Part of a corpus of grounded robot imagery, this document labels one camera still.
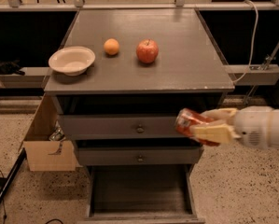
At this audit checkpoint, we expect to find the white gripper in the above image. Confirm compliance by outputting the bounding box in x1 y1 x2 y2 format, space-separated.
190 106 272 149

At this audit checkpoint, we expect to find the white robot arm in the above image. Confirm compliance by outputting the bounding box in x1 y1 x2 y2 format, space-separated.
189 105 279 149

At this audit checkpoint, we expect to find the grey middle drawer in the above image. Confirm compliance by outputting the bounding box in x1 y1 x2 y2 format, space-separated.
76 147 203 166

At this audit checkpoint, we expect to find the grey wooden drawer cabinet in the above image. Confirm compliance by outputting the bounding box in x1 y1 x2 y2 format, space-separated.
43 8 236 224

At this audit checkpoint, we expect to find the grey open bottom drawer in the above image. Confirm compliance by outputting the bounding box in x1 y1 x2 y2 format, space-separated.
77 164 205 224

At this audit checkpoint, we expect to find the grey top drawer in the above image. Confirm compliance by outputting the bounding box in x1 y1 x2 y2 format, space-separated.
59 115 183 140

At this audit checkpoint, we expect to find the red apple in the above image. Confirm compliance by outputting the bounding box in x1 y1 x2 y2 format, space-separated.
136 39 159 63

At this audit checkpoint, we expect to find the orange fruit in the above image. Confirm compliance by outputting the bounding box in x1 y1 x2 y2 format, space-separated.
104 38 119 55

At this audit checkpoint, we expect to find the white bowl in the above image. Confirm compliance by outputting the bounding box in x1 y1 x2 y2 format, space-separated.
49 47 95 76

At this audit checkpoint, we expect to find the cardboard box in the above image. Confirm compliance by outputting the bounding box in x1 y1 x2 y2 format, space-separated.
22 95 77 172

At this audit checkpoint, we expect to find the black bag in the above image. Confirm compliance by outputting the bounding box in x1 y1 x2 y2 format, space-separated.
0 60 25 76

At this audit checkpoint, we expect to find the black floor bar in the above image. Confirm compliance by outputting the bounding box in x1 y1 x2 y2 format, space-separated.
0 149 26 204

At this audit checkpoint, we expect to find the white cable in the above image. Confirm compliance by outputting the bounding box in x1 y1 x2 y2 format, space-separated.
232 0 259 86

